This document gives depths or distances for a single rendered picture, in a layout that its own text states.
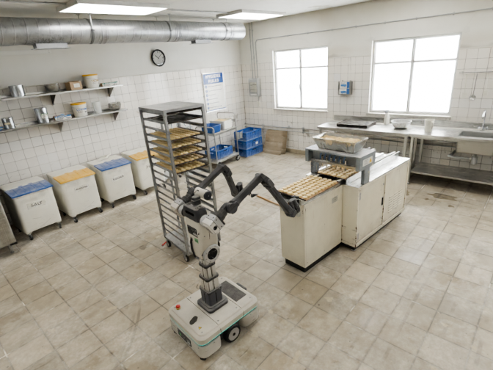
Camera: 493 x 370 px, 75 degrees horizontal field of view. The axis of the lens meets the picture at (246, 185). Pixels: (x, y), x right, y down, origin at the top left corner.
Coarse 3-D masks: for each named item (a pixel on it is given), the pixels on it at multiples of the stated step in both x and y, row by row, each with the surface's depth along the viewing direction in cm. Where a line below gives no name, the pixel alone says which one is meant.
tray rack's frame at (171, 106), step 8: (160, 104) 370; (168, 104) 363; (176, 104) 357; (184, 104) 351; (192, 104) 345; (200, 104) 344; (160, 112) 325; (144, 120) 371; (144, 128) 373; (144, 136) 377; (152, 168) 391; (152, 176) 395; (160, 208) 411; (160, 216) 415; (168, 240) 418; (176, 240) 411; (184, 248) 391; (184, 256) 388
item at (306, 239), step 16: (336, 192) 354; (304, 208) 321; (320, 208) 340; (336, 208) 362; (288, 224) 344; (304, 224) 327; (320, 224) 346; (336, 224) 370; (288, 240) 352; (304, 240) 334; (320, 240) 354; (336, 240) 378; (288, 256) 361; (304, 256) 341; (320, 256) 362
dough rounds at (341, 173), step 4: (324, 168) 389; (328, 168) 390; (332, 168) 387; (320, 172) 379; (324, 172) 377; (328, 172) 379; (332, 172) 375; (336, 172) 378; (340, 172) 373; (344, 172) 372; (348, 172) 373; (352, 172) 370; (356, 172) 372; (336, 176) 364; (340, 176) 364; (344, 176) 359; (348, 176) 363
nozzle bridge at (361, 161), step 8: (312, 152) 388; (320, 152) 370; (328, 152) 362; (336, 152) 359; (344, 152) 357; (360, 152) 352; (368, 152) 349; (312, 160) 387; (320, 160) 379; (328, 160) 376; (344, 160) 359; (352, 160) 352; (360, 160) 336; (368, 160) 348; (312, 168) 400; (352, 168) 349; (360, 168) 340; (368, 168) 352; (368, 176) 356
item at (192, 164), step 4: (160, 164) 380; (164, 164) 377; (168, 164) 379; (180, 164) 372; (184, 164) 373; (188, 164) 370; (192, 164) 373; (196, 164) 368; (200, 164) 368; (204, 164) 369; (168, 168) 367; (176, 168) 364; (180, 168) 359; (184, 168) 362; (188, 168) 357; (192, 168) 361; (176, 172) 351
